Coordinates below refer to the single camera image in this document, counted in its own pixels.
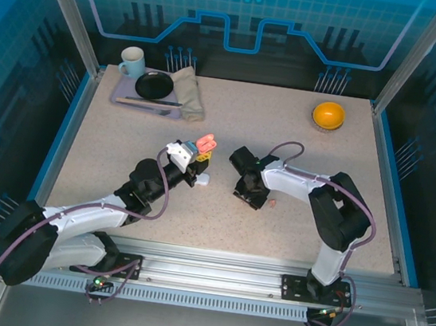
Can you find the aluminium front rail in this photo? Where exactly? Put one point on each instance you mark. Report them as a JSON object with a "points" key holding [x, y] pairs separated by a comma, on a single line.
{"points": [[208, 266]]}

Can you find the black plate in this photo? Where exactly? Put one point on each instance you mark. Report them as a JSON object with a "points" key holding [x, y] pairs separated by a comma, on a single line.
{"points": [[153, 85]]}

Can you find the wooden chopstick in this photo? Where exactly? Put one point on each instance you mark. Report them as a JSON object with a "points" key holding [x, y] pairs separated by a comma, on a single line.
{"points": [[137, 102]]}

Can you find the pink earbud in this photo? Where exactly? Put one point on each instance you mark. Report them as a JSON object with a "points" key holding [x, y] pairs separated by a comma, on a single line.
{"points": [[273, 204]]}

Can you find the aluminium table side rail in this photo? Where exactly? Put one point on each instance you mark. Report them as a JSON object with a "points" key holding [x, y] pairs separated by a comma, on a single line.
{"points": [[388, 161], [79, 112]]}

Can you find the aluminium frame post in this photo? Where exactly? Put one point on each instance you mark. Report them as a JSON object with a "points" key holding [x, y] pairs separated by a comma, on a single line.
{"points": [[74, 19], [416, 56]]}

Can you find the lavender tray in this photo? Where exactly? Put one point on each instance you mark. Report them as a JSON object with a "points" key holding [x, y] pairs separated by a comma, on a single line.
{"points": [[125, 88]]}

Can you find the pink earbud charging case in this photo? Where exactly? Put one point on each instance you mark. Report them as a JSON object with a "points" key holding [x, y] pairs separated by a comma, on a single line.
{"points": [[208, 142]]}

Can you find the light blue mug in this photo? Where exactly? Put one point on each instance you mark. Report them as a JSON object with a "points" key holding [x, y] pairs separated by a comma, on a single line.
{"points": [[132, 64]]}

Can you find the beige folded cloth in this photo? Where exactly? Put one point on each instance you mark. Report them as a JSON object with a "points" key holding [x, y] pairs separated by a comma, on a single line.
{"points": [[189, 93]]}

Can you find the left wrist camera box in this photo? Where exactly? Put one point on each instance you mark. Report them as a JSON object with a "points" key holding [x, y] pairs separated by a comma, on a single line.
{"points": [[179, 154]]}

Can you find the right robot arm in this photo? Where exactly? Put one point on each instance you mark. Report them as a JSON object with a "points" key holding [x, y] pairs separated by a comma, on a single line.
{"points": [[287, 186]]}

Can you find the black knife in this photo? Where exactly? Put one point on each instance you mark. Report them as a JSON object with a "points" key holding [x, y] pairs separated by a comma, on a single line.
{"points": [[157, 101]]}

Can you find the orange bowl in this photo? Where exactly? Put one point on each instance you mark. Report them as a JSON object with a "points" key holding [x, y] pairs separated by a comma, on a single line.
{"points": [[329, 114]]}

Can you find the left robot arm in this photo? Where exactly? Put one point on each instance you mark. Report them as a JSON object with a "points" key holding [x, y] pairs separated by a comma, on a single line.
{"points": [[90, 216]]}

